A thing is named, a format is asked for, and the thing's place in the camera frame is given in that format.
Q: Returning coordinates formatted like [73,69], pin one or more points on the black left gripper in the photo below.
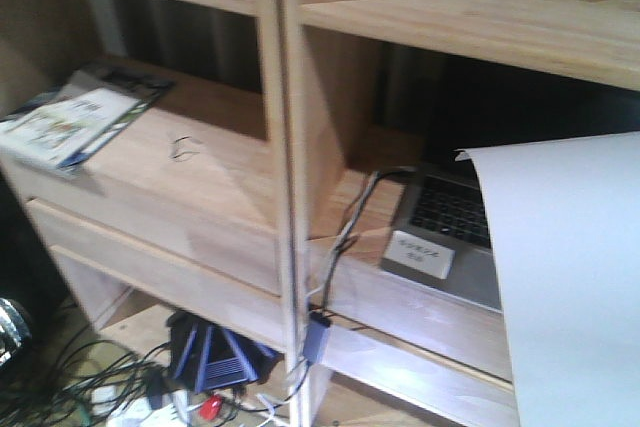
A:
[16,331]

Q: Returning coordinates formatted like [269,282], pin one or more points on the white paper sheets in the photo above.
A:
[563,218]

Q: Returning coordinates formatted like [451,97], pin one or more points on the blue black router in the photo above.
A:
[205,356]

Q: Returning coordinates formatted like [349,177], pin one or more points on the magazines on shelf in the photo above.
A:
[60,129]

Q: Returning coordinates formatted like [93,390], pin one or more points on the wooden shelf unit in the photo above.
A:
[221,201]

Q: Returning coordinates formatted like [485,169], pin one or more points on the grey power adapter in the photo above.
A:
[317,334]

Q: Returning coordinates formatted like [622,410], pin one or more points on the white label sticker left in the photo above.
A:
[419,254]

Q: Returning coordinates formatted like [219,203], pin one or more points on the silver laptop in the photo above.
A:
[483,104]

